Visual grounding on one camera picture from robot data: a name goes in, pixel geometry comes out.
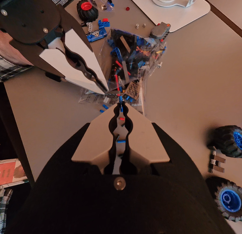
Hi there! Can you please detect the blue skull print brick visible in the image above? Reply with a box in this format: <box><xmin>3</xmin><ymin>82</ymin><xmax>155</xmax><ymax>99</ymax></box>
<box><xmin>86</xmin><ymin>28</ymin><xmax>107</xmax><ymax>43</ymax></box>

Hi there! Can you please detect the blue angled brick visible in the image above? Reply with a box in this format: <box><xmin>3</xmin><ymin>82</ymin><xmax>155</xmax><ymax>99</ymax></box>
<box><xmin>98</xmin><ymin>18</ymin><xmax>110</xmax><ymax>29</ymax></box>

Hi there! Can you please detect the printed booklet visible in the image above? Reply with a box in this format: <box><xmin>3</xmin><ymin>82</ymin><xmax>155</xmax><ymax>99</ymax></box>
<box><xmin>0</xmin><ymin>159</ymin><xmax>29</xmax><ymax>188</ymax></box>

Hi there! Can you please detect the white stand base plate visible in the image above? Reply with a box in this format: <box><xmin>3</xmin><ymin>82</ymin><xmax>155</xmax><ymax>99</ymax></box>
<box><xmin>125</xmin><ymin>0</ymin><xmax>211</xmax><ymax>33</ymax></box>

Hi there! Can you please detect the clear bag of toy bricks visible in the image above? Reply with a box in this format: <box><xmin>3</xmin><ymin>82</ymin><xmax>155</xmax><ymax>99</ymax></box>
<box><xmin>78</xmin><ymin>27</ymin><xmax>167</xmax><ymax>113</ymax></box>

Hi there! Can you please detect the person's left hand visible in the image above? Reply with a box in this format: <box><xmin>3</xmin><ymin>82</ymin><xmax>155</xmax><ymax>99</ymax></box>
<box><xmin>0</xmin><ymin>30</ymin><xmax>35</xmax><ymax>67</ymax></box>

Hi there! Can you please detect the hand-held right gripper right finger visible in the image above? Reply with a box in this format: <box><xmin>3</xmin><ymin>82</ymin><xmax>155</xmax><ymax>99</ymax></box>
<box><xmin>120</xmin><ymin>103</ymin><xmax>170</xmax><ymax>175</ymax></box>

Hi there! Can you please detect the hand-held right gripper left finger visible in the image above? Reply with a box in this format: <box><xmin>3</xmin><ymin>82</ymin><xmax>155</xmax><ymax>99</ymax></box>
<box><xmin>71</xmin><ymin>103</ymin><xmax>120</xmax><ymax>175</ymax></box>

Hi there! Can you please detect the small axle frame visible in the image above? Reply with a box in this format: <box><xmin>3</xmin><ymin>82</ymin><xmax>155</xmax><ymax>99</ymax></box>
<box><xmin>208</xmin><ymin>150</ymin><xmax>226</xmax><ymax>173</ymax></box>

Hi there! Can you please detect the person's plaid shirt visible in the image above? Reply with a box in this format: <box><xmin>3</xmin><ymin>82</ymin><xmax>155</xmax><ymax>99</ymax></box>
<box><xmin>0</xmin><ymin>188</ymin><xmax>13</xmax><ymax>234</ymax></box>

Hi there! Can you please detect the black tyre red hub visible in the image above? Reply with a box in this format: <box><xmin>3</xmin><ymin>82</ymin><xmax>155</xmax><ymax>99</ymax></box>
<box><xmin>77</xmin><ymin>0</ymin><xmax>99</xmax><ymax>23</ymax></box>

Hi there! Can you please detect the black toy set box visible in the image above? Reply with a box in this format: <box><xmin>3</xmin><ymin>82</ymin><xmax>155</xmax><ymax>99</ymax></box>
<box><xmin>45</xmin><ymin>0</ymin><xmax>83</xmax><ymax>8</ymax></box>

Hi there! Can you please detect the person's left forearm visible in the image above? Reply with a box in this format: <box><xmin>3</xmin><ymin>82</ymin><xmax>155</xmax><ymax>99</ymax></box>
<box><xmin>0</xmin><ymin>56</ymin><xmax>33</xmax><ymax>82</ymax></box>

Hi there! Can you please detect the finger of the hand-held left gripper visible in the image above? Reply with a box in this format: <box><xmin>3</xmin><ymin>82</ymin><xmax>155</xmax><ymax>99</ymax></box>
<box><xmin>39</xmin><ymin>48</ymin><xmax>106</xmax><ymax>95</ymax></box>
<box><xmin>61</xmin><ymin>28</ymin><xmax>109</xmax><ymax>91</ymax></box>

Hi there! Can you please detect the small clear bag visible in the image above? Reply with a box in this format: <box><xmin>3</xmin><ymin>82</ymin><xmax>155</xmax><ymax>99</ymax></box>
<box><xmin>91</xmin><ymin>0</ymin><xmax>116</xmax><ymax>12</ymax></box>

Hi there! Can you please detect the grey desk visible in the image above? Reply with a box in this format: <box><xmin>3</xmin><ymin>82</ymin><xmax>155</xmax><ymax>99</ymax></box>
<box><xmin>199</xmin><ymin>0</ymin><xmax>242</xmax><ymax>38</ymax></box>
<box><xmin>4</xmin><ymin>0</ymin><xmax>242</xmax><ymax>234</ymax></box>

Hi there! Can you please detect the black tyre blue hub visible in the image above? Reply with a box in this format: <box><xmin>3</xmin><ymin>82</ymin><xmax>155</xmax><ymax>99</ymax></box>
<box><xmin>207</xmin><ymin>125</ymin><xmax>242</xmax><ymax>158</ymax></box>
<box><xmin>206</xmin><ymin>176</ymin><xmax>242</xmax><ymax>222</ymax></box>

